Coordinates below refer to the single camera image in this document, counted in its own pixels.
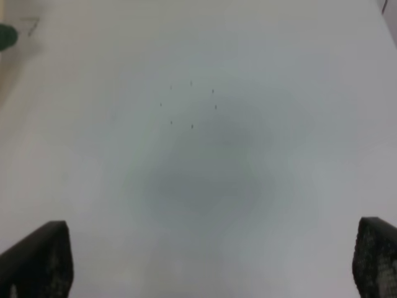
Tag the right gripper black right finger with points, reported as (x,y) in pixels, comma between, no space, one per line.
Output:
(374,259)

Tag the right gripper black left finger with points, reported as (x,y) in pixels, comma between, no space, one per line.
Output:
(40,265)

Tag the white linen bag green handles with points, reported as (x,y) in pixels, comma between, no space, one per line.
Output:
(9,39)

